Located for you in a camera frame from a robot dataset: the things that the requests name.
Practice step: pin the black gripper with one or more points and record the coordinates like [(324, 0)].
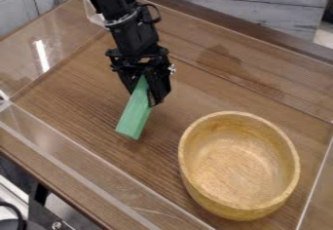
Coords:
[(150, 63)]

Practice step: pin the green rectangular block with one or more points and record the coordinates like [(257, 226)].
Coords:
[(137, 112)]

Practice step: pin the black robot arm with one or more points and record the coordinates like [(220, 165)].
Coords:
[(130, 20)]

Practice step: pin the brown wooden bowl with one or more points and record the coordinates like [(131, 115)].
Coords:
[(240, 165)]

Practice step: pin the black table leg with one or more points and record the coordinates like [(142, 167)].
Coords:
[(39, 193)]

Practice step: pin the clear acrylic corner bracket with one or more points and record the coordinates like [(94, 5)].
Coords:
[(93, 16)]

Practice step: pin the clear acrylic front wall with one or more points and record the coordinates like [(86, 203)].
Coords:
[(102, 191)]

